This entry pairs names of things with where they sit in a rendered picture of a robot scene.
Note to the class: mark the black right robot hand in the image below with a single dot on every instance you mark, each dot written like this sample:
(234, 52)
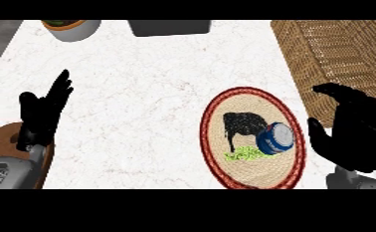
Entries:
(355, 133)

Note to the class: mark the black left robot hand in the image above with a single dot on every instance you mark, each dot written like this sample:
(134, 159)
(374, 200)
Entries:
(44, 113)

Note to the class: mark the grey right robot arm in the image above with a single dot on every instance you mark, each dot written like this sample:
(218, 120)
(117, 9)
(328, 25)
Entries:
(349, 180)

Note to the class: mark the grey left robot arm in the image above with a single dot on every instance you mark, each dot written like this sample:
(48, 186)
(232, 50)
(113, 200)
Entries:
(23, 169)

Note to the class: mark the brown wicker basket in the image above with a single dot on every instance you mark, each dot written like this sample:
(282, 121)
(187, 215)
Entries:
(333, 56)

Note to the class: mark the round woven placemat red rim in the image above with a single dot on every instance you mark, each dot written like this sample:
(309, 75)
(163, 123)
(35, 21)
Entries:
(246, 169)

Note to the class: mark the brown round wooden board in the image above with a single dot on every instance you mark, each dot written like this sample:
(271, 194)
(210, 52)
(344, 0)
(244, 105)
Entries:
(10, 139)

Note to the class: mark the grey flat panel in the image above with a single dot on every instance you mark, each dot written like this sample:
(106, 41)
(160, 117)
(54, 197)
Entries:
(7, 33)

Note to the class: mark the grey plant pot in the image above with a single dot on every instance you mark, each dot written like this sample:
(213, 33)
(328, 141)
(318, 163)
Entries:
(75, 29)

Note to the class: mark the dark grey rectangular appliance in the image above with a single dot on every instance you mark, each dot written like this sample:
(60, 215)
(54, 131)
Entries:
(169, 27)

